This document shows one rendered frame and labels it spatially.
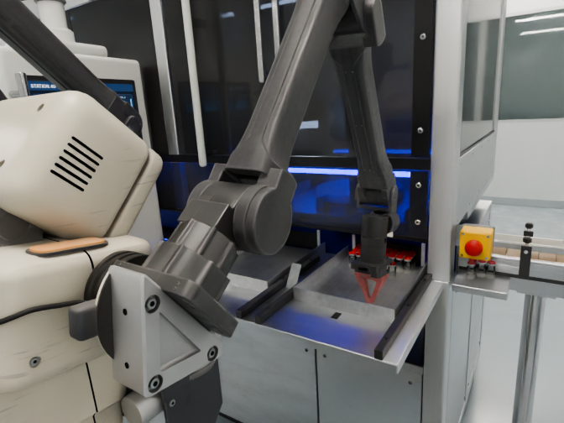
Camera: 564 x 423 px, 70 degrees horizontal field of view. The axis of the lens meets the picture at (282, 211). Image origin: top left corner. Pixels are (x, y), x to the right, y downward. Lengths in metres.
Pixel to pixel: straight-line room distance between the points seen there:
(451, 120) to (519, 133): 4.62
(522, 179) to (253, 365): 4.65
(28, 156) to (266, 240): 0.25
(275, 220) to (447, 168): 0.69
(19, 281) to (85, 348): 0.10
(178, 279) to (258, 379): 1.34
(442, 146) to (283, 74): 0.63
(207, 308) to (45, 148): 0.23
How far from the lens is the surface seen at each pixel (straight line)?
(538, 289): 1.26
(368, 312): 0.96
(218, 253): 0.41
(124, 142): 0.50
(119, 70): 1.51
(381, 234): 0.89
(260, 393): 1.72
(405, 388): 1.37
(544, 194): 5.77
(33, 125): 0.49
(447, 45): 1.07
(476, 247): 1.08
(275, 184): 0.44
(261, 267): 1.25
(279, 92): 0.51
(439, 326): 1.22
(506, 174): 5.74
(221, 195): 0.45
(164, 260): 0.39
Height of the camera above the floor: 1.36
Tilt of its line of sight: 15 degrees down
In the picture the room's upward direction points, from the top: 3 degrees counter-clockwise
